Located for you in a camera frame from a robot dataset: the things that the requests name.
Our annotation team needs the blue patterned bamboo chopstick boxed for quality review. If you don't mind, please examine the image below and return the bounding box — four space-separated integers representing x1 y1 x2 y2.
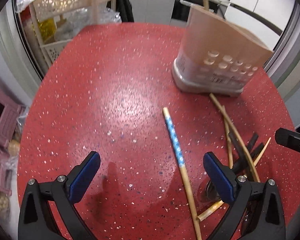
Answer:
162 107 202 239

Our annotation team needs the dark wooden chopstick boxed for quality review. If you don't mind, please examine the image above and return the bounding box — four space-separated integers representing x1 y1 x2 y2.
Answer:
246 132 264 160
229 132 248 174

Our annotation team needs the long bamboo chopstick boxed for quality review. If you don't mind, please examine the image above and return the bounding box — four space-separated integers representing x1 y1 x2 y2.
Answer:
209 93 260 183

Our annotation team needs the pale bamboo chopstick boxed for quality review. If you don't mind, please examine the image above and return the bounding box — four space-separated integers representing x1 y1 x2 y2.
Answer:
254 137 271 166

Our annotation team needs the short bamboo piece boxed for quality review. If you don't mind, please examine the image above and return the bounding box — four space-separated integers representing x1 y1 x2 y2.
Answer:
197 200 224 222

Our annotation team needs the thin bamboo chopstick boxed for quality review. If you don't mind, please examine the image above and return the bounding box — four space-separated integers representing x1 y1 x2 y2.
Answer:
224 118 234 168

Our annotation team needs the pink plastic stool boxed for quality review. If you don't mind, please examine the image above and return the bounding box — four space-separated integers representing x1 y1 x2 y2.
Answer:
0 89 24 196

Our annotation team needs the beige utensil holder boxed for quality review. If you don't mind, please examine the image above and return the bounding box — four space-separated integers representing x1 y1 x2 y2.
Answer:
172 5 274 96

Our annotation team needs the white refrigerator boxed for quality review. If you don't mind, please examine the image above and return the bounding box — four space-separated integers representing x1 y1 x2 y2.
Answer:
225 0 295 49

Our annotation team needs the black built-in oven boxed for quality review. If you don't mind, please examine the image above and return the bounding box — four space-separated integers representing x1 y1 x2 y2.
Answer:
171 0 224 22

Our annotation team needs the beige plastic storage rack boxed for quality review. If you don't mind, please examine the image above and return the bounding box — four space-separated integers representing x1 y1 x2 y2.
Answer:
26 0 121 66

